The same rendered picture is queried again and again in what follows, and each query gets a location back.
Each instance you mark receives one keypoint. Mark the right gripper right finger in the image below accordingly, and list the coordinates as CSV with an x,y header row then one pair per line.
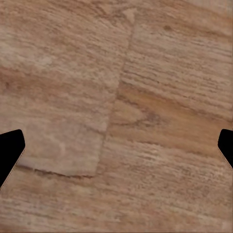
x,y
225,143

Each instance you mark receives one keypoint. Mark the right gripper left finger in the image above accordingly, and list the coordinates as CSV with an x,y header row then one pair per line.
x,y
11,146

